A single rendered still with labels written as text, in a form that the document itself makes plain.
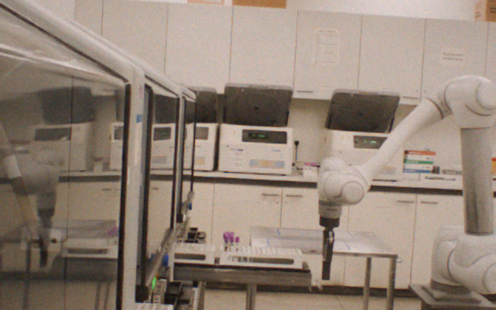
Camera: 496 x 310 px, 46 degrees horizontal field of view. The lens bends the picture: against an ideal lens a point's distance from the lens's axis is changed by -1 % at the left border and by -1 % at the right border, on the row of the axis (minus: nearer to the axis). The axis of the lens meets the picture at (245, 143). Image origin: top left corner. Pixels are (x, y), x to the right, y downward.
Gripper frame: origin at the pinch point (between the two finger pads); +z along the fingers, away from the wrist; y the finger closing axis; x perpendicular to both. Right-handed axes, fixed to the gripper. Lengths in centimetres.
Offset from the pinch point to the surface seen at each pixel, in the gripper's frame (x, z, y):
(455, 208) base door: 136, 8, -229
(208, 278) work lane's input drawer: -42.7, 3.2, 6.7
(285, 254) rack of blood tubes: -15.7, -6.2, 4.5
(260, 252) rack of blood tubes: -24.5, -6.1, 2.2
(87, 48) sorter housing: -61, -65, 119
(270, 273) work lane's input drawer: -21.1, 0.2, 6.7
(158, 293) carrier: -54, -8, 61
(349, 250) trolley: 13.8, -1.9, -25.9
